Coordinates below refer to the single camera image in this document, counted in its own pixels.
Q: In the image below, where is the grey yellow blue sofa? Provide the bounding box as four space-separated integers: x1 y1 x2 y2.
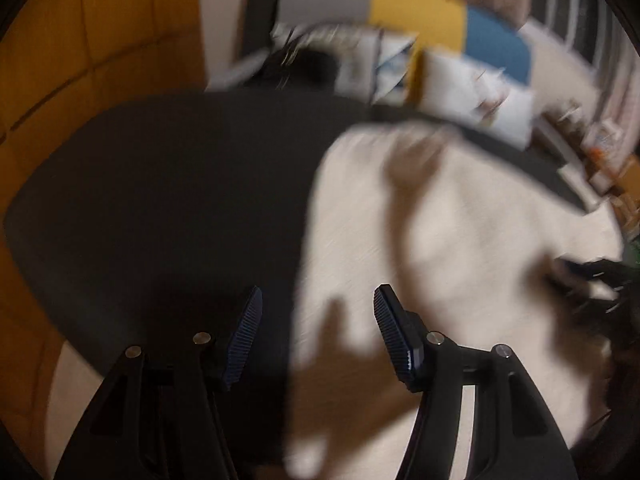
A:
207 0 601 171

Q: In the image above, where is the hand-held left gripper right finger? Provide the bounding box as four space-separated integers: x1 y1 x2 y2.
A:
374 284 581 480

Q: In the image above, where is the wooden side table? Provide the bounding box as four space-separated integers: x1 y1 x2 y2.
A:
560 105 640 221

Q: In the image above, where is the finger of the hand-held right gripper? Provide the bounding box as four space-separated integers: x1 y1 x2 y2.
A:
554 258 626 286

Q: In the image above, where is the orange wooden wardrobe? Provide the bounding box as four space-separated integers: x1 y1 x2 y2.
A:
0 0 208 461

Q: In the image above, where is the black handbag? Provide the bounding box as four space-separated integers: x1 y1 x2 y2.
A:
260 47 341 93

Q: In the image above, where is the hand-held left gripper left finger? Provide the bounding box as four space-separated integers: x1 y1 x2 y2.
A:
52 285 264 480

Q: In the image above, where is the deer print pillow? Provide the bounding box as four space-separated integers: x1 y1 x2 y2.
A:
420 50 536 151

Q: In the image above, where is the black leather padded table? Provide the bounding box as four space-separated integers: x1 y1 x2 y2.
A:
5 91 586 466

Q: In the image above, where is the triangle pattern pillow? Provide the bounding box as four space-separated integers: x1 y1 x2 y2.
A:
372 35 421 106

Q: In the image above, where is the white knit sweater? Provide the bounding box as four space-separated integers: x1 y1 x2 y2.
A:
285 120 626 480

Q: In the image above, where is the black upright board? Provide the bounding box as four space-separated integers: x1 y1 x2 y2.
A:
237 0 291 61

